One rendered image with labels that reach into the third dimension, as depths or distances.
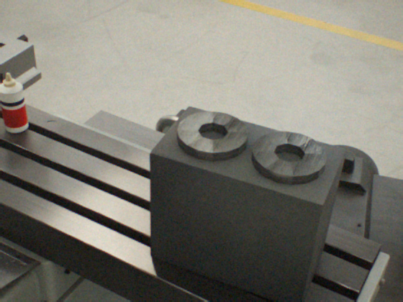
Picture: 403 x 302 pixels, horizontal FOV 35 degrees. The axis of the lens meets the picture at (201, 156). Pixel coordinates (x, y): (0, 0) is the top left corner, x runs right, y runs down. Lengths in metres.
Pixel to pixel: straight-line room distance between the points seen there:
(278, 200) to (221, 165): 0.08
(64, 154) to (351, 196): 0.73
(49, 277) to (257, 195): 0.43
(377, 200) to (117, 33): 2.18
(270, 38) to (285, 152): 2.70
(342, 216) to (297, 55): 1.94
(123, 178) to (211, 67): 2.16
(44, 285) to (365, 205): 0.78
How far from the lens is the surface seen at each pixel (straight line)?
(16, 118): 1.13
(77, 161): 1.07
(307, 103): 2.95
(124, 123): 1.50
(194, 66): 3.15
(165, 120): 1.61
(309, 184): 0.75
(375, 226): 1.50
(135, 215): 0.96
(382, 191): 1.60
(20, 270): 1.00
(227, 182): 0.75
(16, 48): 1.26
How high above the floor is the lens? 1.56
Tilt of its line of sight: 38 degrees down
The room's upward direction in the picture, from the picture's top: 3 degrees clockwise
